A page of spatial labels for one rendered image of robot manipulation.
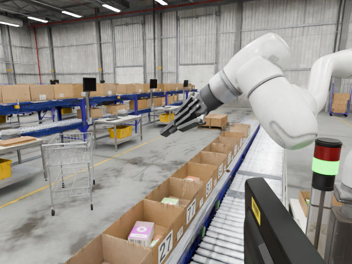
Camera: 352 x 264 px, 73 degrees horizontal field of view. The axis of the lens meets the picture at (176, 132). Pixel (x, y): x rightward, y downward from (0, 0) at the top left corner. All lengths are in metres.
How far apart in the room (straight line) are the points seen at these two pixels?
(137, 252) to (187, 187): 0.78
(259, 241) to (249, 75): 0.37
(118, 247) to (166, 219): 0.40
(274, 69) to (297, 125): 0.15
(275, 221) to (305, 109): 0.26
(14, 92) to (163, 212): 4.82
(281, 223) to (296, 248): 0.06
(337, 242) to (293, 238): 1.20
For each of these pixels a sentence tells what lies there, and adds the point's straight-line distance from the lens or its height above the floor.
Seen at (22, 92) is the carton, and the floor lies 1.58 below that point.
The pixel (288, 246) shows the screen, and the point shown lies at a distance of 0.43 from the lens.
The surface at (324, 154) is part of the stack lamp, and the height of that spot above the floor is 1.63.
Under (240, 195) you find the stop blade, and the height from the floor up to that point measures 0.77.
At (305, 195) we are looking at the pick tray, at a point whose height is 0.81.
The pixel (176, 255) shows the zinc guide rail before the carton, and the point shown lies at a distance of 1.41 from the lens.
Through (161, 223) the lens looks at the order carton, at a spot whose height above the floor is 0.91.
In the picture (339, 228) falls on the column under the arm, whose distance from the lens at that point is 1.59.
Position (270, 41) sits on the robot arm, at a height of 1.88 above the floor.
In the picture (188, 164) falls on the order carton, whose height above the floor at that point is 1.03.
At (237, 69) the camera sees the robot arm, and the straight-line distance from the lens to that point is 0.64.
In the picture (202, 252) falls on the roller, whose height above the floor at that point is 0.74.
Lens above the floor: 1.79
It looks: 12 degrees down
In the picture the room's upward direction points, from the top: straight up
